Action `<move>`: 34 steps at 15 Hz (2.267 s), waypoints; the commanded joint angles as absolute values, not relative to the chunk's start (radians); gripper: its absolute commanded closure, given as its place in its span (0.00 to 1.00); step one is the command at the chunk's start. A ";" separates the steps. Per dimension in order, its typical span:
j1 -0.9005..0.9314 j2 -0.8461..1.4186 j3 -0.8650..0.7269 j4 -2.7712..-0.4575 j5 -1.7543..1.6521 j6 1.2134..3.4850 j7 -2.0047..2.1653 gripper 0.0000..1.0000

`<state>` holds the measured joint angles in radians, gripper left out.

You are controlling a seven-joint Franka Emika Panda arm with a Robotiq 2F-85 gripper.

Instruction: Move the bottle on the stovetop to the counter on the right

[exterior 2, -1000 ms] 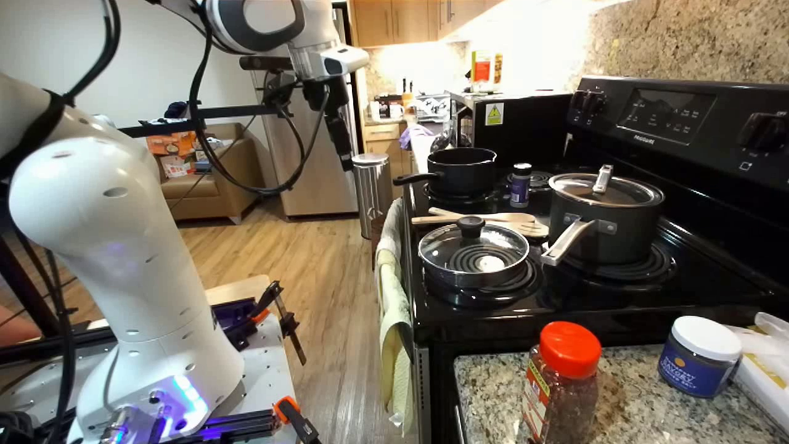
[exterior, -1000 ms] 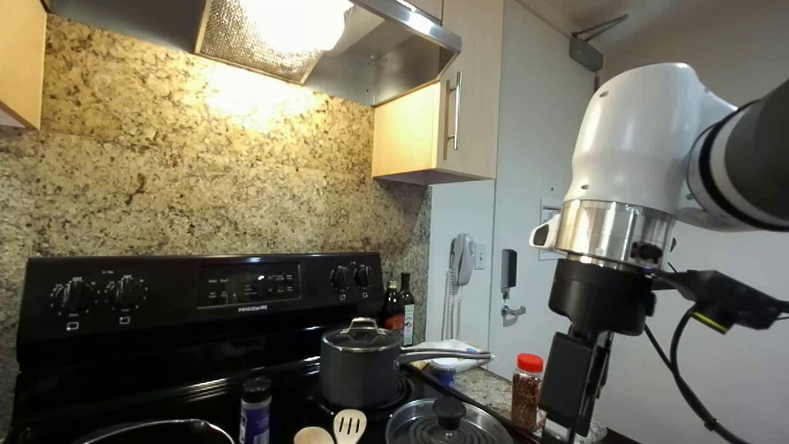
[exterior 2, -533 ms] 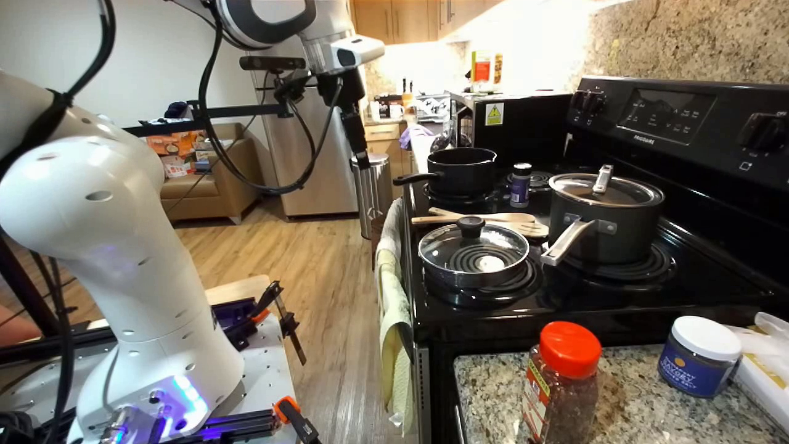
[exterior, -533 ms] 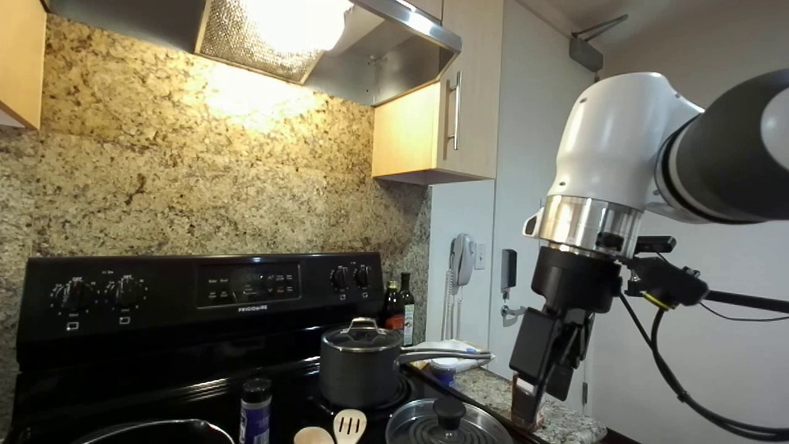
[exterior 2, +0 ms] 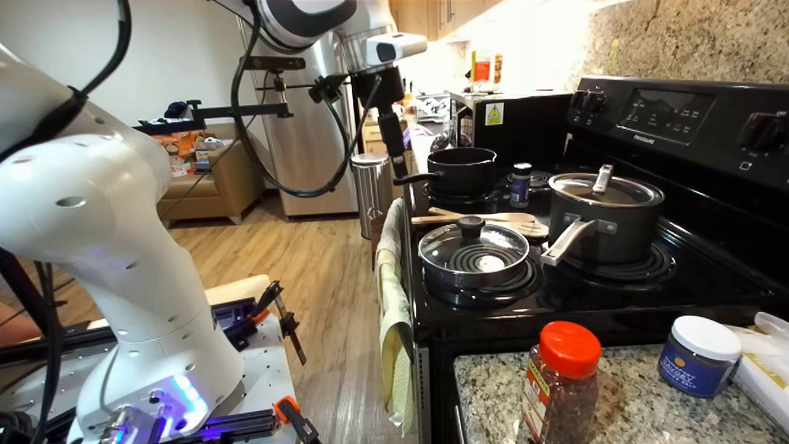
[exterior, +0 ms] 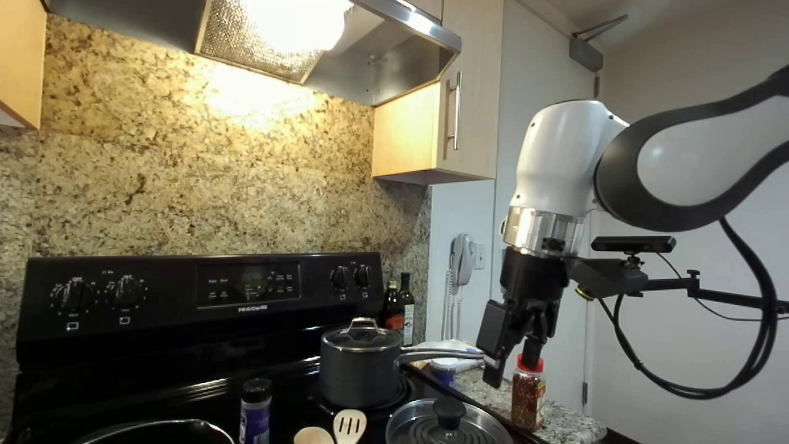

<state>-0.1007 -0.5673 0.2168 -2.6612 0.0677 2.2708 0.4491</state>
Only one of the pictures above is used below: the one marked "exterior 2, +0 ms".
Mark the white plastic packet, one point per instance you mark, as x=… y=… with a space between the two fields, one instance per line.
x=765 y=370

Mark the wooden spoon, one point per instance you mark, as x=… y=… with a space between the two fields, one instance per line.
x=444 y=211

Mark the black electric stove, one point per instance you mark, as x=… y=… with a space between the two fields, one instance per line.
x=698 y=272

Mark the black microwave oven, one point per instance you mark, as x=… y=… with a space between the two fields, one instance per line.
x=526 y=124

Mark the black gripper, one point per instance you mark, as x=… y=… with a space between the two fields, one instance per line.
x=383 y=90

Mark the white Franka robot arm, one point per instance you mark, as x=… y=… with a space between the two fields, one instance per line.
x=82 y=205

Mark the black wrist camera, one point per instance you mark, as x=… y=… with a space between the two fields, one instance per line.
x=329 y=88

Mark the black open pot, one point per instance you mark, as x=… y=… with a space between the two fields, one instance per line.
x=464 y=169

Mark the blue jar with white lid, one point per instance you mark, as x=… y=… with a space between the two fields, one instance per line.
x=697 y=360

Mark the wooden wall cabinet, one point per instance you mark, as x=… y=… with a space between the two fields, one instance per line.
x=428 y=15

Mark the cream dish towel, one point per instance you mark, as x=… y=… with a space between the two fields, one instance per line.
x=395 y=312

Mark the grey saucepan with lid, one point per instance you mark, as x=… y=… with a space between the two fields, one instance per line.
x=607 y=222

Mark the tan sofa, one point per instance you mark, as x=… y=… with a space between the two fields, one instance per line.
x=214 y=194

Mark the stainless steel fridge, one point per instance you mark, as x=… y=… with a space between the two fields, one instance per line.
x=316 y=138

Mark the red-labelled bottle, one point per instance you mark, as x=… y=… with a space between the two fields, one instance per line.
x=481 y=69

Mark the black stereo camera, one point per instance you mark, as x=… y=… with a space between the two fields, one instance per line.
x=276 y=63

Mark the metal robot mounting table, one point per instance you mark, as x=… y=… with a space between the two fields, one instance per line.
x=263 y=370

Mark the silver trash can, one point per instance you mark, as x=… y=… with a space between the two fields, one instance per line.
x=369 y=199

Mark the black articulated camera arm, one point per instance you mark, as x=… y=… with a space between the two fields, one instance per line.
x=237 y=110

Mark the red-capped spice jar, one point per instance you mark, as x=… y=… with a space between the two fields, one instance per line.
x=563 y=386

